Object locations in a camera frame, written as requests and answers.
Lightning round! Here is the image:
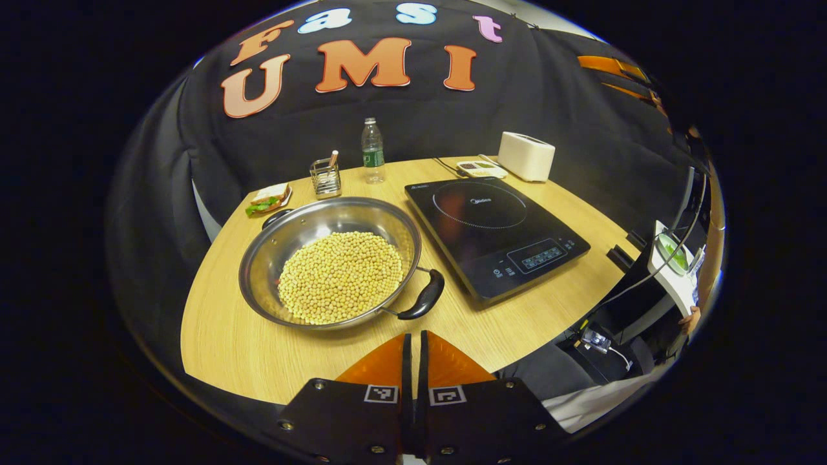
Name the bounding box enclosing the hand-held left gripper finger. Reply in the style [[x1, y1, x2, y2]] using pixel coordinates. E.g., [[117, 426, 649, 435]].
[[278, 333, 414, 462], [419, 331, 569, 462]]

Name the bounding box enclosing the black induction cooktop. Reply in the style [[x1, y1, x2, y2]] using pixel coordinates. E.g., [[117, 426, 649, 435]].
[[404, 176, 591, 307]]

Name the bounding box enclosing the steel pot with black handles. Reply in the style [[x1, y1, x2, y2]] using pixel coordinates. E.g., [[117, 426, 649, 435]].
[[238, 197, 446, 331]]

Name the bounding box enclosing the pile of soybeans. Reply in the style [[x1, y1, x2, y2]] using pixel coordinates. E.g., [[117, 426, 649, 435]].
[[278, 231, 404, 326]]

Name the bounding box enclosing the white and green device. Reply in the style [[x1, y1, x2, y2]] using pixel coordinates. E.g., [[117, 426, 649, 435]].
[[648, 220, 706, 318]]

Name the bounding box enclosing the white toaster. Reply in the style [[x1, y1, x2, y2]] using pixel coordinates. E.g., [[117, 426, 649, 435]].
[[497, 132, 556, 182]]

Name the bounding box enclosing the white divided dish with beans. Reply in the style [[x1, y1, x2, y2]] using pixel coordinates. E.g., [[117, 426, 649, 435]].
[[456, 160, 508, 180]]

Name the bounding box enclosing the person's white garment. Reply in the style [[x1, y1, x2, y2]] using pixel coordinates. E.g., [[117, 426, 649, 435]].
[[541, 362, 676, 433]]

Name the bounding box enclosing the black backdrop cloth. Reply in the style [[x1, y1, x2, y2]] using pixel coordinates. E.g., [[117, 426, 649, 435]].
[[107, 0, 711, 259]]

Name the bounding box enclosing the small white plate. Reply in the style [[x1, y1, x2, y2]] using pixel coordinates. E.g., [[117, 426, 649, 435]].
[[249, 186, 294, 218]]

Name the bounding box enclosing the clear plastic water bottle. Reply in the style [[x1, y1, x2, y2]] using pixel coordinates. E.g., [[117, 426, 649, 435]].
[[361, 118, 386, 185]]

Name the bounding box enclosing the sandwich with lettuce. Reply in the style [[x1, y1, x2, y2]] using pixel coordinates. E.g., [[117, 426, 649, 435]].
[[245, 183, 290, 217]]

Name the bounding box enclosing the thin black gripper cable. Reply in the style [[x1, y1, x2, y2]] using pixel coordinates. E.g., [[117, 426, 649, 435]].
[[601, 173, 706, 307]]

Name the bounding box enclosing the wire mesh holder basket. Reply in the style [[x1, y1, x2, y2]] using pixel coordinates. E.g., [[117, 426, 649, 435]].
[[309, 150, 342, 198]]

